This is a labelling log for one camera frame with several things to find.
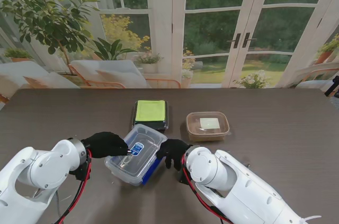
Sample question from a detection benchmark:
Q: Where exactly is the printed garden door backdrop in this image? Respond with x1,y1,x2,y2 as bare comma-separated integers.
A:
0,0,339,90

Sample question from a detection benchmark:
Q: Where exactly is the black plastic ridged tray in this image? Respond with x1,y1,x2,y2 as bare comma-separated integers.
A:
133,100,171,131

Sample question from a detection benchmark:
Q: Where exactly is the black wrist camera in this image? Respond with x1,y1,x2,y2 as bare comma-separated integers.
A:
179,169,190,184
69,160,91,182

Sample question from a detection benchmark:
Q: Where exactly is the black tripod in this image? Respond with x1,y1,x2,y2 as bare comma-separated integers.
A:
324,75,339,98

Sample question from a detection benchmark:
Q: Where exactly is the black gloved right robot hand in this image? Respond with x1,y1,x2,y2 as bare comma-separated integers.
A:
156,138,193,171

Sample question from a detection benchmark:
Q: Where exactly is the red left arm cable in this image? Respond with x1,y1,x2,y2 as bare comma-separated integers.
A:
58,149,93,224

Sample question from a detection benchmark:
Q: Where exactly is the white zip tie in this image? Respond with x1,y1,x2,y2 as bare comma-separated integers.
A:
298,214,323,224

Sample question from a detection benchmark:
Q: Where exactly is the grey left arm cable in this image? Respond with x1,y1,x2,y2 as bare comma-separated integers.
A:
55,190,61,218

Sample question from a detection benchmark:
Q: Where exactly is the clear lid with green paper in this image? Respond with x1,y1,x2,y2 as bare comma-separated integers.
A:
133,100,169,129

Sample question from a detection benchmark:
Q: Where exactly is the clear lid with white label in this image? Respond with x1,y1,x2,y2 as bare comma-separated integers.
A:
186,112,231,138

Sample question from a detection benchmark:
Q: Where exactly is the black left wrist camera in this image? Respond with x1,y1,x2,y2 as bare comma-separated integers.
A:
69,160,91,182

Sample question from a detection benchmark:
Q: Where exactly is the clear container with blue clips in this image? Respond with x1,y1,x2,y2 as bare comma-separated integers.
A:
104,152,164,187

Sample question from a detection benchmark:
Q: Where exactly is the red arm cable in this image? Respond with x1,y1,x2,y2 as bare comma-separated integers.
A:
58,149,93,224
181,154,234,224

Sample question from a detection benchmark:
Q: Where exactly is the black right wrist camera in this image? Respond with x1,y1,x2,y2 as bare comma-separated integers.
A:
179,169,190,184

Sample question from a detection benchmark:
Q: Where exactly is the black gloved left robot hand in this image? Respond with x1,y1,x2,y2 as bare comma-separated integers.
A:
81,131,132,160

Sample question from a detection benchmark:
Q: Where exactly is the clear lid with blue label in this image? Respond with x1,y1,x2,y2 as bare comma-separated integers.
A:
105,123,168,182

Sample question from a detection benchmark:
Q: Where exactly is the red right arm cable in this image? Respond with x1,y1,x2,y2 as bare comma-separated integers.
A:
181,154,234,224

